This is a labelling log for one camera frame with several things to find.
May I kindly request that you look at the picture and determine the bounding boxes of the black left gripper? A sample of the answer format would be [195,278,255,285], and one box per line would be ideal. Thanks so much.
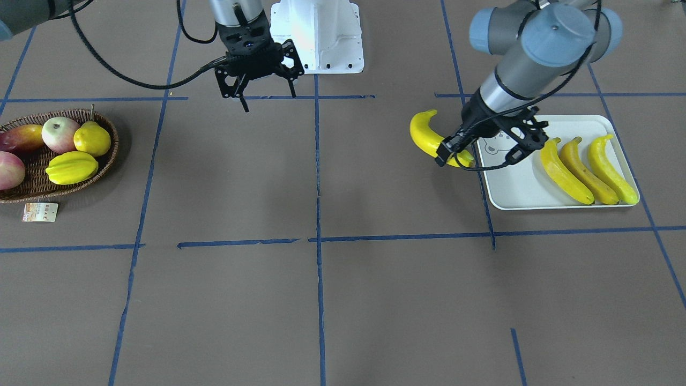
[435,95,549,168]

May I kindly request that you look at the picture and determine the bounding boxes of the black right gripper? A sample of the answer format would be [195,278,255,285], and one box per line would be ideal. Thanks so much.
[214,14,304,113]

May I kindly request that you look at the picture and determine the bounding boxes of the yellow banana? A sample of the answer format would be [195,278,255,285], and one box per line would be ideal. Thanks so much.
[559,136,620,205]
[409,108,475,168]
[540,137,595,205]

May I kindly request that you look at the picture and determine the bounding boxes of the yellow-green banana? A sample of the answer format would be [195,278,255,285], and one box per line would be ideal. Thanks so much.
[587,134,639,205]

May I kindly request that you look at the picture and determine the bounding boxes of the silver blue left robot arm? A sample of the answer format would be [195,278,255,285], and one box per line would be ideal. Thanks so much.
[435,1,624,166]

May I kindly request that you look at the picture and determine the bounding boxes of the brown wicker basket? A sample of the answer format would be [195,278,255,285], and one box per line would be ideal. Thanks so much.
[1,108,120,204]

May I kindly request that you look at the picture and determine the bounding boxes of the white paper basket tag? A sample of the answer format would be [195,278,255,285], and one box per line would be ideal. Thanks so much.
[21,202,59,222]

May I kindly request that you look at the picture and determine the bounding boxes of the white bear print tray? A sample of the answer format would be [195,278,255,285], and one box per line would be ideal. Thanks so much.
[477,115,639,210]

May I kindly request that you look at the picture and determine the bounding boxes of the yellow lemon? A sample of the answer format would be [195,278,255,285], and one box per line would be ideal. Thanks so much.
[73,121,112,157]

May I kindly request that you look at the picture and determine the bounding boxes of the yellow star fruit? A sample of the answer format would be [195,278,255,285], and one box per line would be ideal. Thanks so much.
[45,151,100,185]

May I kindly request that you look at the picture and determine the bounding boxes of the pink peach fruit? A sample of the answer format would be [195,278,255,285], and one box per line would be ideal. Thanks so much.
[41,116,81,154]

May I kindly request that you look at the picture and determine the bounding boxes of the red yellow mango fruit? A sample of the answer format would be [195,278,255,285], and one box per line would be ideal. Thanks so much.
[1,124,44,155]

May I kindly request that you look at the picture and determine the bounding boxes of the red apple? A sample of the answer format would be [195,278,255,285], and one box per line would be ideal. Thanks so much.
[1,151,26,190]

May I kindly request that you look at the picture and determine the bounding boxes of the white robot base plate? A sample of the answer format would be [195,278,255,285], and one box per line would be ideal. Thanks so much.
[269,1,365,74]

